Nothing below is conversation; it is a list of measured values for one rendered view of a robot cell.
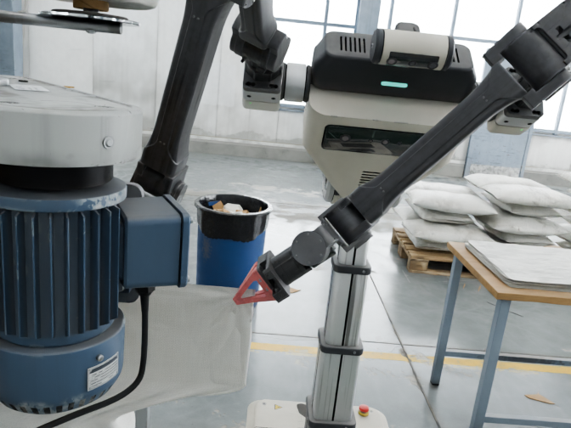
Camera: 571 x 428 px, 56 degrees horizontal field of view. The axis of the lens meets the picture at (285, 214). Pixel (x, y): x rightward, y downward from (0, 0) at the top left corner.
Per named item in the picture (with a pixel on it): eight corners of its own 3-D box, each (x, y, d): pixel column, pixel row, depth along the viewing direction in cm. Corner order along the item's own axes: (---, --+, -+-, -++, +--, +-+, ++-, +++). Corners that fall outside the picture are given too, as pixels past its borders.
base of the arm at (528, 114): (502, 70, 126) (504, 116, 123) (519, 51, 118) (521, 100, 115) (538, 73, 126) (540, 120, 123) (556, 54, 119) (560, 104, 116)
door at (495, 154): (519, 182, 915) (547, 54, 860) (522, 183, 905) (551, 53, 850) (462, 177, 910) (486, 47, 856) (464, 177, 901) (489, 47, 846)
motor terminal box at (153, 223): (168, 275, 72) (172, 192, 69) (190, 307, 64) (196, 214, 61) (104, 280, 69) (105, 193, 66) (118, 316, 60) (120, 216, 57)
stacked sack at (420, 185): (470, 197, 493) (472, 183, 490) (483, 208, 453) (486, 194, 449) (398, 189, 496) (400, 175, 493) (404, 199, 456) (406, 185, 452)
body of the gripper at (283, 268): (259, 273, 91) (295, 250, 90) (262, 254, 101) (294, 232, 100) (281, 302, 92) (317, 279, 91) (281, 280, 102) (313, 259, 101)
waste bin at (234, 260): (264, 288, 372) (273, 197, 355) (262, 322, 322) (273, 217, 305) (195, 282, 369) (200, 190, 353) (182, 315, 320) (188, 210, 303)
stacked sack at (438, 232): (476, 234, 461) (479, 220, 458) (496, 250, 420) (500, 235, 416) (400, 228, 458) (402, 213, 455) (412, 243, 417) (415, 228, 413)
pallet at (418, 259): (516, 253, 510) (519, 238, 507) (556, 286, 431) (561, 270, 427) (390, 240, 509) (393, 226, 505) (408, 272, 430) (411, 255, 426)
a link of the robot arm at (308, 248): (374, 234, 95) (343, 198, 96) (372, 234, 84) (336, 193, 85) (322, 277, 97) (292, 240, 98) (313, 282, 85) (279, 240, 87)
